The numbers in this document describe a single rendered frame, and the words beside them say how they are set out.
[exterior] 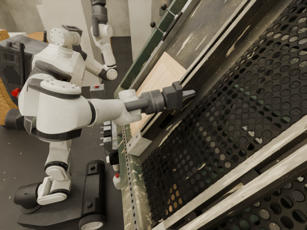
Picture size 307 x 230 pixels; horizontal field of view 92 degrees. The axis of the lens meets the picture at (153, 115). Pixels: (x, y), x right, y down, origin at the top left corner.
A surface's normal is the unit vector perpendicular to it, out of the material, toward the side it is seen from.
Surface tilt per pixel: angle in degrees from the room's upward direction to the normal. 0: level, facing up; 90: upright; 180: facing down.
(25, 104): 81
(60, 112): 75
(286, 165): 53
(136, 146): 90
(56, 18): 90
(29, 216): 0
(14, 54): 90
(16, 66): 90
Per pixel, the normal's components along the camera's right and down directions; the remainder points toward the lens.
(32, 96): 0.53, 0.39
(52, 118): 0.25, 0.34
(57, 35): -0.23, 0.43
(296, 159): -0.77, -0.36
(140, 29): 0.15, 0.60
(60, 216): 0.01, -0.79
